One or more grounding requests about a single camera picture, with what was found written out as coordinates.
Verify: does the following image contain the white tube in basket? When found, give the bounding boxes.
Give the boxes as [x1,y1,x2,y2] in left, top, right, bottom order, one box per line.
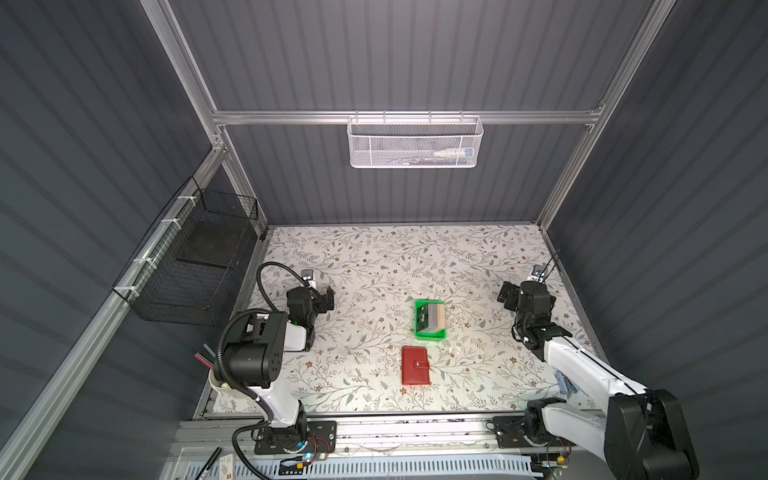
[433,147,476,160]

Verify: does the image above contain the white slotted cable duct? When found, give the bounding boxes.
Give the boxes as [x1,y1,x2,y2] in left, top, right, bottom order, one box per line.
[185,454,541,480]

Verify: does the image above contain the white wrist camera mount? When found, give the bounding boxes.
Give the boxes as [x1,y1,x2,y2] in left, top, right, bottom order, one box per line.
[301,269,317,288]
[527,264,550,283]

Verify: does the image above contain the red card holder wallet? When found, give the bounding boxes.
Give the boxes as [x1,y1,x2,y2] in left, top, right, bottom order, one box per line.
[401,346,431,386]

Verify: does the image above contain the stack of cards in tray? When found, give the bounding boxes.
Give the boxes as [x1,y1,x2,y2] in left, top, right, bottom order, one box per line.
[418,303,445,334]

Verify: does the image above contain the small objects at table edge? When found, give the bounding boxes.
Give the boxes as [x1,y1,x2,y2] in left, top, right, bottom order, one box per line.
[554,370,580,398]

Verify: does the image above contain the black wire basket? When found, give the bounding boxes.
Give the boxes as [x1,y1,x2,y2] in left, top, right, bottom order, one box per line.
[113,182,259,327]

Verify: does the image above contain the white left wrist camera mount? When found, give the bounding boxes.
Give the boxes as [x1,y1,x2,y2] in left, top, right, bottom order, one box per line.
[301,269,317,288]

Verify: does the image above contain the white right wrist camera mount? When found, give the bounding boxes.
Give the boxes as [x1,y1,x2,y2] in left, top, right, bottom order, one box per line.
[527,264,550,283]

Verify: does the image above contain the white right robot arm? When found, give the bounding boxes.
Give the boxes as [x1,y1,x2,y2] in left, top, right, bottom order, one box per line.
[497,278,700,479]

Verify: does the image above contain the green card tray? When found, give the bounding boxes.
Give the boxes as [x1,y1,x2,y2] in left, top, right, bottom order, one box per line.
[414,299,447,341]

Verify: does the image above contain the white wire mesh basket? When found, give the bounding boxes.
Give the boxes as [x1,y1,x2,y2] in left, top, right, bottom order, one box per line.
[346,115,484,169]

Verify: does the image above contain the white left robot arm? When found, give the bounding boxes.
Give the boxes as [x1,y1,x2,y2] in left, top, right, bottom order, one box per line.
[212,287,335,433]

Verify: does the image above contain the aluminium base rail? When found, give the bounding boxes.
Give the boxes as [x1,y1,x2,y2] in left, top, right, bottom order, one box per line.
[169,403,606,459]

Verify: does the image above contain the black corrugated cable conduit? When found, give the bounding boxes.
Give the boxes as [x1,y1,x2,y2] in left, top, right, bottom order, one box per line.
[215,261,313,480]

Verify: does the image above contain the white pen cup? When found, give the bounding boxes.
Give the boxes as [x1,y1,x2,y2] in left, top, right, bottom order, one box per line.
[194,344,230,390]

